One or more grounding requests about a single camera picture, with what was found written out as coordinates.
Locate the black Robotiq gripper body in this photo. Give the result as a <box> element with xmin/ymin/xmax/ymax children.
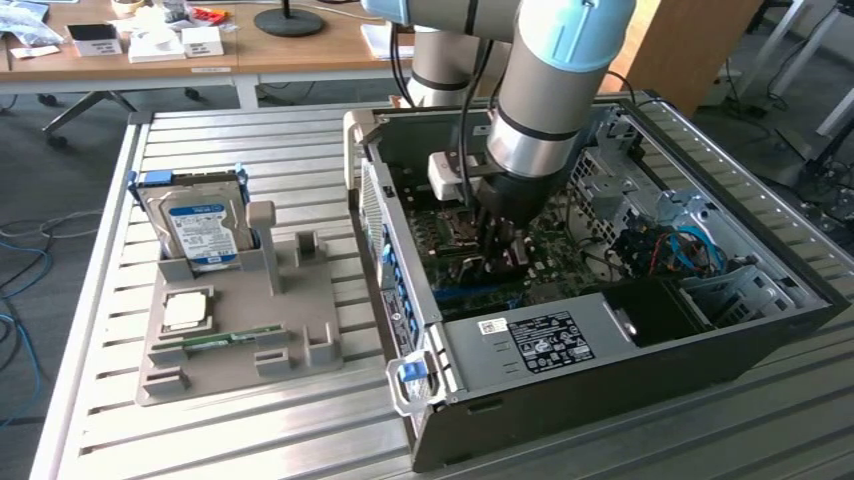
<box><xmin>476</xmin><ymin>169</ymin><xmax>565</xmax><ymax>226</ymax></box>

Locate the grey power supply unit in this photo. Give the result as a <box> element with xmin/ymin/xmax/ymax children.
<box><xmin>438</xmin><ymin>292</ymin><xmax>632</xmax><ymax>394</ymax></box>

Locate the blue expansion slot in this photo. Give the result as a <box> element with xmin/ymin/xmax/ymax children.
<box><xmin>432</xmin><ymin>288</ymin><xmax>481</xmax><ymax>307</ymax></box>

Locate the silver disk bay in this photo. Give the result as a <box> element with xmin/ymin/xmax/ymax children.
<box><xmin>679</xmin><ymin>264</ymin><xmax>799</xmax><ymax>329</ymax></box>

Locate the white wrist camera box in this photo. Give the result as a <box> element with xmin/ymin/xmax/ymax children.
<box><xmin>425</xmin><ymin>151</ymin><xmax>498</xmax><ymax>201</ymax></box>

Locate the clear plastic bag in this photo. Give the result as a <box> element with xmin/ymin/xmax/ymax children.
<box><xmin>0</xmin><ymin>0</ymin><xmax>65</xmax><ymax>46</ymax></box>

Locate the open black PC case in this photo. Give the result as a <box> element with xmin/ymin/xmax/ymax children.
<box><xmin>340</xmin><ymin>97</ymin><xmax>852</xmax><ymax>474</ymax></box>

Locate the green RAM stick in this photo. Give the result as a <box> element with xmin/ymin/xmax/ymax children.
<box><xmin>152</xmin><ymin>324</ymin><xmax>285</xmax><ymax>351</ymax></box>

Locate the blue floor cable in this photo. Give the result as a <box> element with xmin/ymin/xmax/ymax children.
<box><xmin>0</xmin><ymin>239</ymin><xmax>51</xmax><ymax>431</ymax></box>

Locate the small white labelled box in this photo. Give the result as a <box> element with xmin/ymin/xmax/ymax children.
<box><xmin>180</xmin><ymin>25</ymin><xmax>224</xmax><ymax>58</ymax></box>

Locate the silver perforated drive cage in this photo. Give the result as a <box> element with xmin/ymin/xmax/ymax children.
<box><xmin>556</xmin><ymin>144</ymin><xmax>645</xmax><ymax>241</ymax></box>

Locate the CPU socket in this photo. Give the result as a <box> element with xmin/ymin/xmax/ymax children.
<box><xmin>442</xmin><ymin>205</ymin><xmax>498</xmax><ymax>246</ymax></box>

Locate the white box with round part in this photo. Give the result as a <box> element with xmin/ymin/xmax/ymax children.
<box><xmin>125</xmin><ymin>27</ymin><xmax>186</xmax><ymax>64</ymax></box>

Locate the hard disk with blue carrier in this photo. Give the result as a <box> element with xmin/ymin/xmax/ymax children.
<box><xmin>125</xmin><ymin>167</ymin><xmax>258</xmax><ymax>274</ymax></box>

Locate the grey printed parts rack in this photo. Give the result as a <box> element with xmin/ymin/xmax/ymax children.
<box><xmin>135</xmin><ymin>199</ymin><xmax>346</xmax><ymax>409</ymax></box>

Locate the black round lamp base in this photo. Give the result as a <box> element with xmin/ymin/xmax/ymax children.
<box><xmin>252</xmin><ymin>0</ymin><xmax>326</xmax><ymax>37</ymax></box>

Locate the white box with black inside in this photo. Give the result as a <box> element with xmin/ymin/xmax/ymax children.
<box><xmin>65</xmin><ymin>23</ymin><xmax>123</xmax><ymax>58</ymax></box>

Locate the red plastic item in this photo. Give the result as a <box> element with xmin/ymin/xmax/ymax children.
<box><xmin>189</xmin><ymin>5</ymin><xmax>233</xmax><ymax>26</ymax></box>

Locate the blue disk wire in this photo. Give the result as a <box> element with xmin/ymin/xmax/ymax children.
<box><xmin>672</xmin><ymin>225</ymin><xmax>728</xmax><ymax>276</ymax></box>

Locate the silver CPU chip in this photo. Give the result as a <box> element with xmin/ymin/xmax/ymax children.
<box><xmin>162</xmin><ymin>293</ymin><xmax>213</xmax><ymax>331</ymax></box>

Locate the green motherboard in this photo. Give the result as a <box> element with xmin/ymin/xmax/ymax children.
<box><xmin>398</xmin><ymin>182</ymin><xmax>601</xmax><ymax>321</ymax></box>

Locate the wooden office desk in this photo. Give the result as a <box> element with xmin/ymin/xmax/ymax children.
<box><xmin>0</xmin><ymin>0</ymin><xmax>605</xmax><ymax>149</ymax></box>

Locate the white paper card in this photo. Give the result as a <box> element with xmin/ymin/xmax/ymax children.
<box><xmin>9</xmin><ymin>44</ymin><xmax>61</xmax><ymax>60</ymax></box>

